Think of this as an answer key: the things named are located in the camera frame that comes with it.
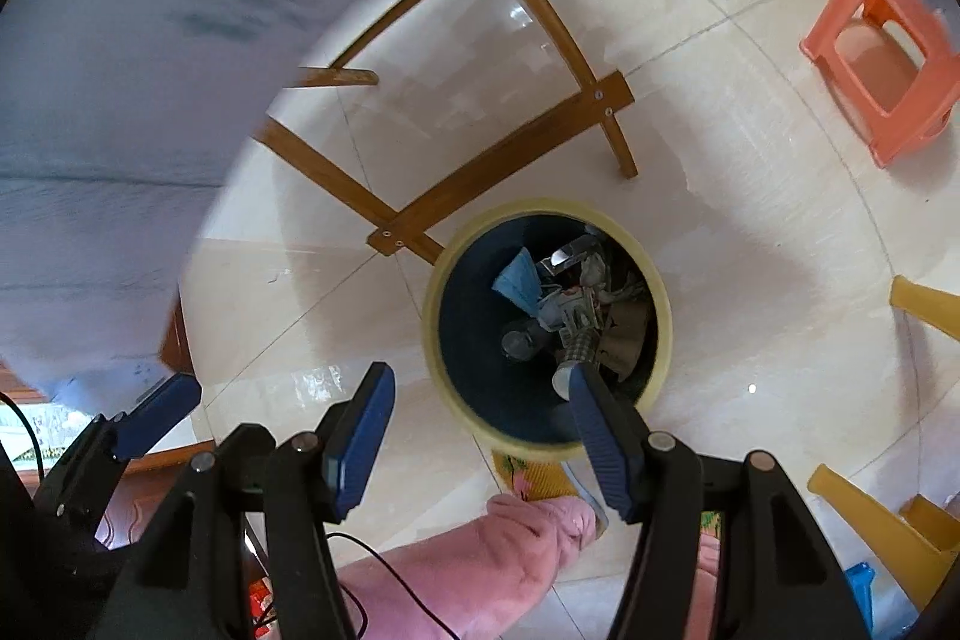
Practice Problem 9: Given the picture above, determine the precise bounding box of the dark bin with yellow rim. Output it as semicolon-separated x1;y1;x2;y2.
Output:
421;199;672;462

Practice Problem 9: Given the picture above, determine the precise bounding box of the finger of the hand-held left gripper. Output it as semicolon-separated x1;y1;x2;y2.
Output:
34;374;203;536

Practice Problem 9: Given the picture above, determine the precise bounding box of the leaf-patterned teal tablecloth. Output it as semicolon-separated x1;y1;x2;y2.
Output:
0;0;518;401

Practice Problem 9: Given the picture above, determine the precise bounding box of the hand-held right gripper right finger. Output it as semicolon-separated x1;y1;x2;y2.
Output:
568;364;875;640

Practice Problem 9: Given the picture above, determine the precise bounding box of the cartoon wall poster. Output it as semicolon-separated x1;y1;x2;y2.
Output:
0;396;80;472

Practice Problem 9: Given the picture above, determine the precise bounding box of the blue face mask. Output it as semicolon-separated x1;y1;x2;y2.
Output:
491;246;542;315

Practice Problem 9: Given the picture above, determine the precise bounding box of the brown wooden door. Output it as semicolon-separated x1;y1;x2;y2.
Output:
94;437;218;551

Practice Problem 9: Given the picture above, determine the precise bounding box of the blue plastic item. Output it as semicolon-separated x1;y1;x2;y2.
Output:
844;561;878;637

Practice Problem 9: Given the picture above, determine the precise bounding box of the thin black cable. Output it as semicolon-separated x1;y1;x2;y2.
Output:
244;520;466;640

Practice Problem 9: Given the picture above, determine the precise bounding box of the yellow plastic stool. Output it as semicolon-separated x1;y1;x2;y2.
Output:
806;275;960;611

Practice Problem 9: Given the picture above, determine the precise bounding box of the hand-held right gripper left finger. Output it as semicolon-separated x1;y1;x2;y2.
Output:
90;361;397;640

